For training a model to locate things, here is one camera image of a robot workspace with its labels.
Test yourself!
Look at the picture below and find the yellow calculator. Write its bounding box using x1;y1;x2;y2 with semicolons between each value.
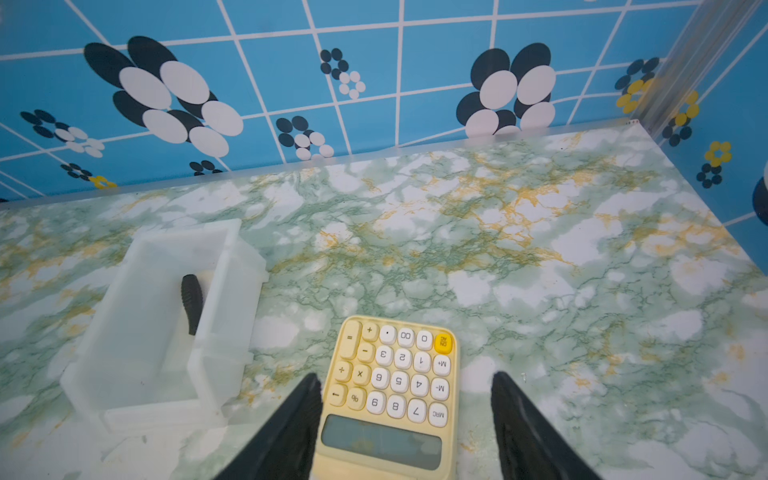
311;315;460;479

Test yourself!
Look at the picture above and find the translucent white plastic bin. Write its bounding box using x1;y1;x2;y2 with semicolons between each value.
60;219;269;438

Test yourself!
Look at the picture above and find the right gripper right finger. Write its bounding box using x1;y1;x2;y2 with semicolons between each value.
491;371;599;480

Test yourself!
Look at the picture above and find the black handled screwdriver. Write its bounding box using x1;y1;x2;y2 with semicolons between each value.
181;274;204;336

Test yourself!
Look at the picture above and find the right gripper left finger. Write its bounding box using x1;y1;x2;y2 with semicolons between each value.
216;373;322;480

